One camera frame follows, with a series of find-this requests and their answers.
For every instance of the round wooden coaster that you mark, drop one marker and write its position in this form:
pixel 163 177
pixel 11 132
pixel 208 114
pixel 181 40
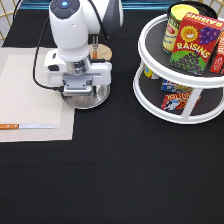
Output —
pixel 103 52

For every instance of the round silver metal plate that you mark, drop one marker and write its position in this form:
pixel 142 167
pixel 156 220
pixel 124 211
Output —
pixel 97 96

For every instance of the red cow-print box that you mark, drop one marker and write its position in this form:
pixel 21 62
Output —
pixel 175 101

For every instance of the fork with wooden handle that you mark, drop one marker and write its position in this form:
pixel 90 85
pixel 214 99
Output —
pixel 95 47

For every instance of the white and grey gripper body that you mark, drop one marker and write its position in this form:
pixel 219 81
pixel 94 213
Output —
pixel 76 78

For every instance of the beige woven placemat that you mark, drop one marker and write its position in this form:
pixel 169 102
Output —
pixel 23 102

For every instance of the blue and white box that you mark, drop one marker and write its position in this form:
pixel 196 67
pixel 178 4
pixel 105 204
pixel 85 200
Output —
pixel 173 87

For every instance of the yellow lidded food can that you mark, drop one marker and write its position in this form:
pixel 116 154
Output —
pixel 177 12

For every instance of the white two-tier turntable rack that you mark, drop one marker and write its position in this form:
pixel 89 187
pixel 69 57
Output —
pixel 205 103

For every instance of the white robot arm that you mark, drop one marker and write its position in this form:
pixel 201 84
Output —
pixel 72 21

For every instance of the red raisins box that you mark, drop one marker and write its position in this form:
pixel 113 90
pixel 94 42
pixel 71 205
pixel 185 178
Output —
pixel 195 42

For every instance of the yellow and blue can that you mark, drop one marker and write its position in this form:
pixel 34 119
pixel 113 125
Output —
pixel 150 74

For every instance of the red box at right edge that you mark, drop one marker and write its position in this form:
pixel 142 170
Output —
pixel 217 65

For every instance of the knife with wooden handle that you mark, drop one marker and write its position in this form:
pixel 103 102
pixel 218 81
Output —
pixel 25 126

